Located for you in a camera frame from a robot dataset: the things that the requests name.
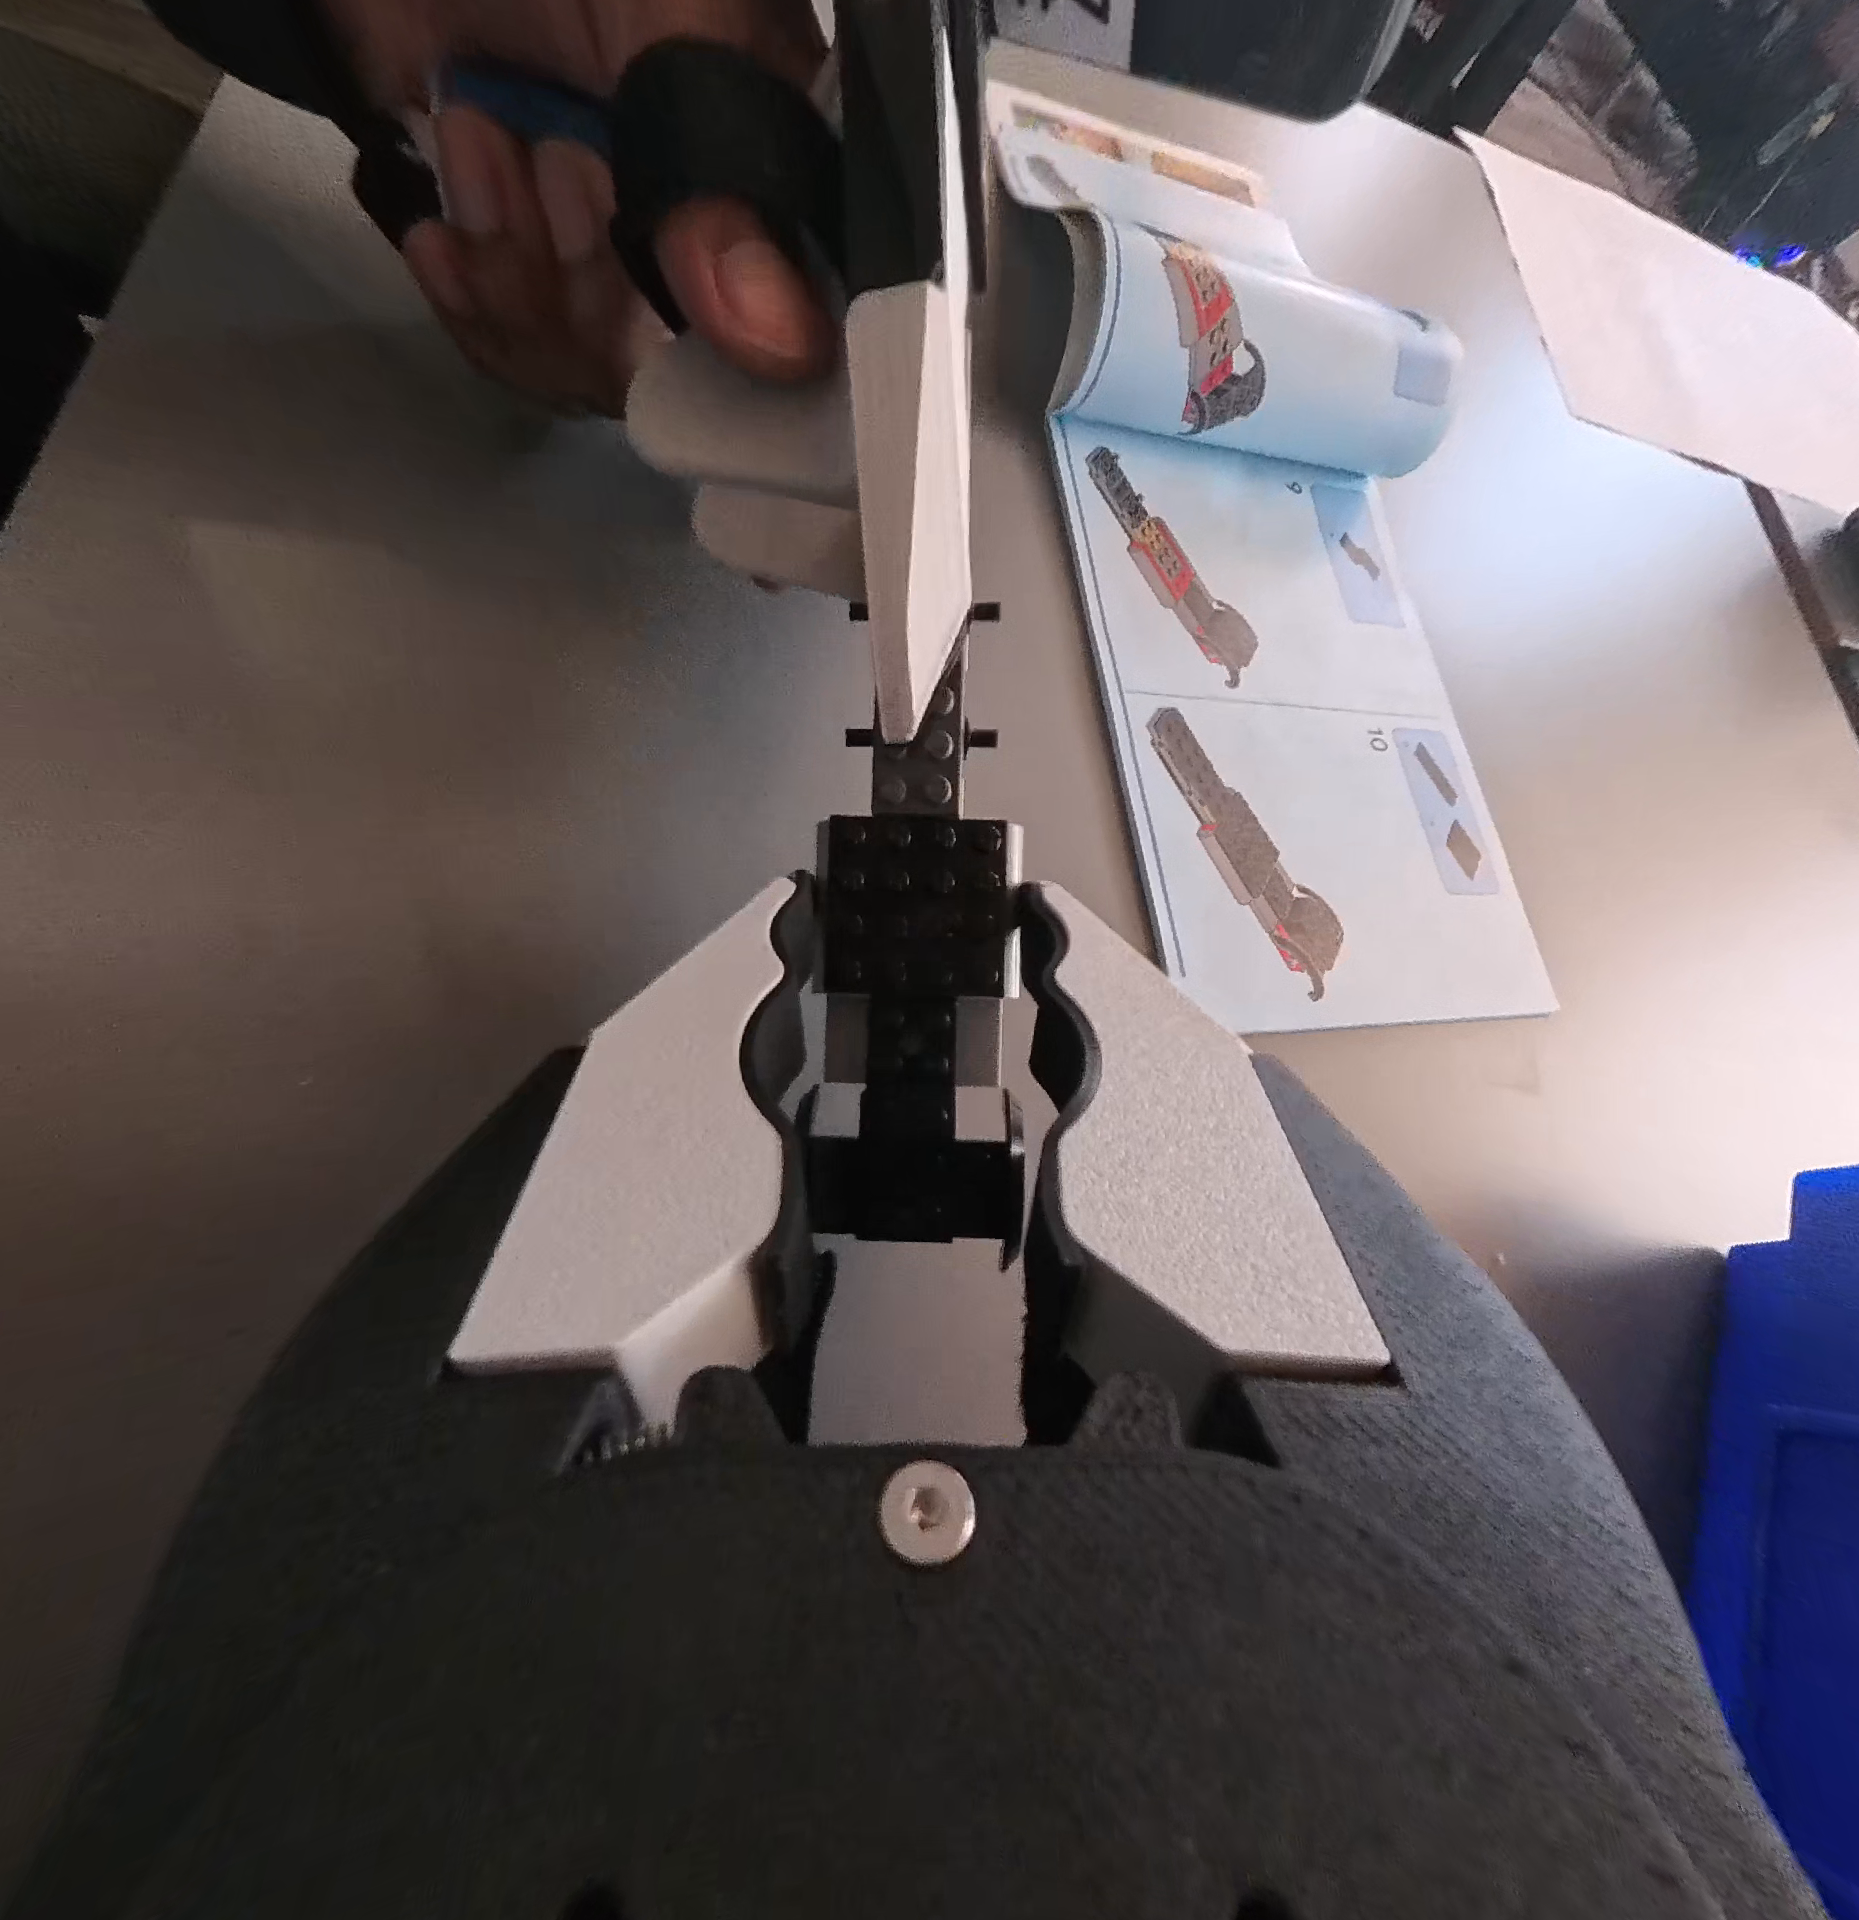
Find white paper sheet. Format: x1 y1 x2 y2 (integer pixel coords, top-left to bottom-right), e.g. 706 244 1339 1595
1453 127 1859 498

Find brick instruction booklet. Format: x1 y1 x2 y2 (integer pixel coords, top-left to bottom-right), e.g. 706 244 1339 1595
995 83 1561 1037

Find grey red brick model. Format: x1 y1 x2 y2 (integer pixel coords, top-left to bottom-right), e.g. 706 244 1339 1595
802 601 1038 1256

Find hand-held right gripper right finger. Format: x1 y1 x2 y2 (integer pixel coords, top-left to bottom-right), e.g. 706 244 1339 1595
1013 884 1397 1449

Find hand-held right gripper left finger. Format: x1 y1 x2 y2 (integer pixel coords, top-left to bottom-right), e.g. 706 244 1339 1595
446 874 833 1449

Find blue plastic bin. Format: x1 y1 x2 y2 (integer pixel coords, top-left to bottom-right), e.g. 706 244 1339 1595
1686 1160 1859 1920

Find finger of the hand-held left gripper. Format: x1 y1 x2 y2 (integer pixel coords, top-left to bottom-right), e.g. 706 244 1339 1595
844 280 981 748
627 334 875 602

